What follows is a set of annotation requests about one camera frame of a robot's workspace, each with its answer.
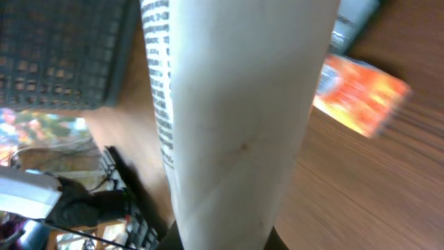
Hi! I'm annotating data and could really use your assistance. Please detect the white tube with gold cap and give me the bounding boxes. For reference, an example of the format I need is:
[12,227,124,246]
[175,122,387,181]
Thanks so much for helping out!
[141,0,339,249]

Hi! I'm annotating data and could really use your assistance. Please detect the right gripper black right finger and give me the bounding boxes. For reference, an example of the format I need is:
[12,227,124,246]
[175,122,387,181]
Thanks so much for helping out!
[264,227,289,250]

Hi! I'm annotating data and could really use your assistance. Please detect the orange snack packet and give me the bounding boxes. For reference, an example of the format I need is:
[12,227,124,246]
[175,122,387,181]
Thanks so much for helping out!
[313,54,411,138]

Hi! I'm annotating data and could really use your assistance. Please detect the black keyboard in background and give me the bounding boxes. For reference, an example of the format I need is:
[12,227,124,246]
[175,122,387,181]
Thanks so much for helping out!
[101,146,168,250]

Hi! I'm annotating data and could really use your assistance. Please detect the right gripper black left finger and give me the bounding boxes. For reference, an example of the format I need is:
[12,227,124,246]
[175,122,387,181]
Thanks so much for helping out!
[155,221,184,250]

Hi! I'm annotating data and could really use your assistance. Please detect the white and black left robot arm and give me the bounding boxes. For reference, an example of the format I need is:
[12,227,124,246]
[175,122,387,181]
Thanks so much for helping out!
[1,167,133,228]

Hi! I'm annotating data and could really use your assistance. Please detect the dark grey plastic basket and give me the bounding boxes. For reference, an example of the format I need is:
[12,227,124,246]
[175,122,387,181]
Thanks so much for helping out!
[1,0,140,110]

